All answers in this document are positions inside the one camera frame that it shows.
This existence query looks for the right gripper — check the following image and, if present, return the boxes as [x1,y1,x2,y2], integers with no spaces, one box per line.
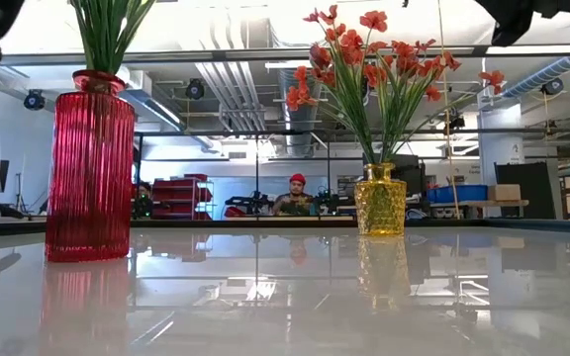
[490,8,536,48]

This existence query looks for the orange flower bunch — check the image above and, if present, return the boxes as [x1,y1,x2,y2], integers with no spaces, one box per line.
[378,38,507,165]
[284,3,391,165]

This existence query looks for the white flower bunch green leaves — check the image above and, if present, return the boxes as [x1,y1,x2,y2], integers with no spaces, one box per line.
[68,0,158,76]

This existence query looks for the red ribbed glass vase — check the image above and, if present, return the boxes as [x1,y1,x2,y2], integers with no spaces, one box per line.
[44,68,137,264]

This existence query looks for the yellow textured glass vase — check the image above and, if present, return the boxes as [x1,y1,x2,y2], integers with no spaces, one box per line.
[353,162,409,237]

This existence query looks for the thin wooden stick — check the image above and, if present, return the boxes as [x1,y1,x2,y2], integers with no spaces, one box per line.
[435,0,461,221]

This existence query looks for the black board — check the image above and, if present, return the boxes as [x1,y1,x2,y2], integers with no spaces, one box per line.
[493,161,551,220]

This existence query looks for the cardboard box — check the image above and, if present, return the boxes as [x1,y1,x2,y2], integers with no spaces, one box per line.
[487,183,523,203]

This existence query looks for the blue storage bin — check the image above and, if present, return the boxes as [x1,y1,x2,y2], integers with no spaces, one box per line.
[427,184,489,205]

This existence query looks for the wooden background table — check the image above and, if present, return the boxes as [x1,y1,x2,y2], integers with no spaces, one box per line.
[426,199,531,221]

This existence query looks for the red shelving unit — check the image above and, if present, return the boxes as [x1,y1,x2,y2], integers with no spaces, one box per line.
[149,172,216,222]

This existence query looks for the blue-grey ribbed duct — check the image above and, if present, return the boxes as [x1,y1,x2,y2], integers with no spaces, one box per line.
[499,54,570,99]

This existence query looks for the black hanging camera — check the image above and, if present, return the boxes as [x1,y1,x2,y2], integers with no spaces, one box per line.
[22,88,48,112]
[540,76,565,97]
[184,77,207,102]

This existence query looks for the silver ventilation duct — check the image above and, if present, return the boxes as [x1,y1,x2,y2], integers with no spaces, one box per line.
[276,66,327,158]

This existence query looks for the black background frame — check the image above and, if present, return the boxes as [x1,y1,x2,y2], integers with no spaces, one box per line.
[134,128,570,222]

